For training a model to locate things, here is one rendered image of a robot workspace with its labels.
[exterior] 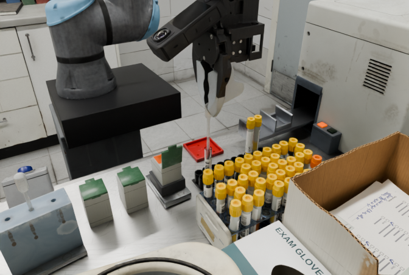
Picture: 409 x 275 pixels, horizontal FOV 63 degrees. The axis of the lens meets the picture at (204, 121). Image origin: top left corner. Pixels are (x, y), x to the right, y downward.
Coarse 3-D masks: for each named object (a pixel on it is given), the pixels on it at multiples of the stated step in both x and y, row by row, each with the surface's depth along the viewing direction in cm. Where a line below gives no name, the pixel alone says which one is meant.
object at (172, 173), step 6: (156, 156) 61; (156, 162) 59; (180, 162) 60; (156, 168) 60; (168, 168) 59; (174, 168) 59; (180, 168) 60; (156, 174) 61; (162, 174) 59; (168, 174) 59; (174, 174) 60; (180, 174) 61; (162, 180) 59; (168, 180) 60; (174, 180) 61
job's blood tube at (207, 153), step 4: (204, 148) 58; (204, 152) 58; (208, 152) 58; (204, 156) 59; (208, 156) 58; (204, 160) 59; (208, 160) 59; (204, 164) 60; (208, 164) 59; (204, 168) 60; (208, 168) 60
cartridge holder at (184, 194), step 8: (152, 176) 62; (152, 184) 63; (160, 184) 60; (168, 184) 60; (176, 184) 61; (184, 184) 62; (160, 192) 61; (168, 192) 61; (176, 192) 62; (184, 192) 62; (160, 200) 61; (168, 200) 60; (176, 200) 60
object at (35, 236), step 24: (0, 216) 45; (24, 216) 45; (48, 216) 46; (72, 216) 49; (0, 240) 43; (24, 240) 46; (48, 240) 48; (72, 240) 51; (24, 264) 47; (48, 264) 49
